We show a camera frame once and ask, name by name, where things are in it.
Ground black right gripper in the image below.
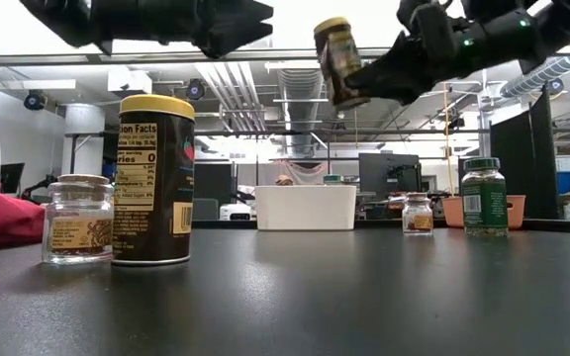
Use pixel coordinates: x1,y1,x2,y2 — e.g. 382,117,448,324
343,0,474,107

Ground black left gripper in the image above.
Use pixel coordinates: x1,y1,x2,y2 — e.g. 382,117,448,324
84,0,274,59

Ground brown spice bottle yellow lid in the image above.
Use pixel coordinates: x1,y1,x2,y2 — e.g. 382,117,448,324
313,16,371,112

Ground glass spice jar cork lid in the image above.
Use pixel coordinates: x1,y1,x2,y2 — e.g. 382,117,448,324
402,192,434,236
41,173,116,266

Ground dark spice can yellow lid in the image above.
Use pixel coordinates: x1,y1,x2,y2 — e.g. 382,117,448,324
111,93,196,267

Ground black computer monitor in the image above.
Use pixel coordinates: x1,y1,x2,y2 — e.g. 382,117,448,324
357,152,423,199
0,162,26,195

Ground white ceiling unit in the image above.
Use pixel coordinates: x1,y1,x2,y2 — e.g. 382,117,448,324
107,67,153,96

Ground hanging mesh cloth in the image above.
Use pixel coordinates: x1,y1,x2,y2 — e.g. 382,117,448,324
269,159,329,187

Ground terracotta plastic bin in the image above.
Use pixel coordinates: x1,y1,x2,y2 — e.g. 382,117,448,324
441,194,526,230

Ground white plastic bin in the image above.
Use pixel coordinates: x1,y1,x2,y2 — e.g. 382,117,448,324
254,184,358,231

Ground black partition screen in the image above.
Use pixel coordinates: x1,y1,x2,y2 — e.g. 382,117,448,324
490,84,561,220

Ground white desktop device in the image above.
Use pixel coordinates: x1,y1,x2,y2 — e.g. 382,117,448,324
219,203,252,222

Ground white ceiling light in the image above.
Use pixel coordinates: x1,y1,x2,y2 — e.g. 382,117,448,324
5,78,77,91

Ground yellow hanging cord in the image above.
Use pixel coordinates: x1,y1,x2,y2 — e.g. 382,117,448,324
441,81,452,195

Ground silver flexible duct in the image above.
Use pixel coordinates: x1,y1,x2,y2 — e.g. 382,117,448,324
277,67,326,155

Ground spiral metal duct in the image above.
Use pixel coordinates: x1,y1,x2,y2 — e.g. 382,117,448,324
500,52,570,99

